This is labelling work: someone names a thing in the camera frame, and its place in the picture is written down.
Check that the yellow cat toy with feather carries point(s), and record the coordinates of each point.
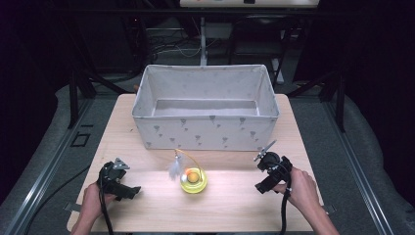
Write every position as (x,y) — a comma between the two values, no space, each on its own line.
(194,182)

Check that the person's left hand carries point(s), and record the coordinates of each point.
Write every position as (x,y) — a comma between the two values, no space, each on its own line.
(93,202)

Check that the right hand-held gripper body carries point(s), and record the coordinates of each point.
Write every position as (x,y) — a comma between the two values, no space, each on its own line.
(274,169)

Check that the person's right hand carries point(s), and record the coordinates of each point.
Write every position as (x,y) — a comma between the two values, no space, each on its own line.
(300,191)

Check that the grey table bracket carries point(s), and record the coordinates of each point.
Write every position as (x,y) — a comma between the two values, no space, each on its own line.
(329,209)
(72,207)

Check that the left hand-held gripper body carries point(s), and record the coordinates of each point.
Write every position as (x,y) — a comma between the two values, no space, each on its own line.
(111,178)

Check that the black metal stand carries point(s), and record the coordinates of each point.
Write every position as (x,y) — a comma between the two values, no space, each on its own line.
(74,98)
(339,98)

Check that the orange ball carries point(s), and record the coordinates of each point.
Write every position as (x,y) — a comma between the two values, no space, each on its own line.
(193,177)

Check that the black chair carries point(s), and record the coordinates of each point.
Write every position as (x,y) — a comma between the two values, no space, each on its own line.
(257,36)

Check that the white fabric storage box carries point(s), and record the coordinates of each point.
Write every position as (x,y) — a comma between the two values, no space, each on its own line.
(205,133)

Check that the grey floor rail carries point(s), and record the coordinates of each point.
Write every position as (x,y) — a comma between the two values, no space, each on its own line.
(49,166)
(359,166)

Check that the white metal post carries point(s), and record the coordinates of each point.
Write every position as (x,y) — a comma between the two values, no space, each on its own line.
(203,42)

